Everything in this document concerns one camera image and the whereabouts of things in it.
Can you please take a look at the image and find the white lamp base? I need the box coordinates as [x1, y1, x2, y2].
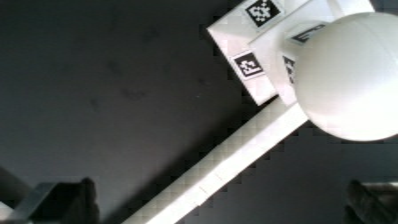
[207, 0, 374, 105]

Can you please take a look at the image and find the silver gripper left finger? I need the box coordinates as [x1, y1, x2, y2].
[0, 178, 99, 224]

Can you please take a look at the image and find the white U-shaped frame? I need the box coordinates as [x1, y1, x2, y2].
[120, 99, 307, 224]

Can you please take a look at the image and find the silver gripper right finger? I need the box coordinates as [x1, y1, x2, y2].
[342, 180, 398, 224]

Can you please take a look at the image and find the white lamp bulb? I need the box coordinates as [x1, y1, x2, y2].
[292, 12, 398, 141]

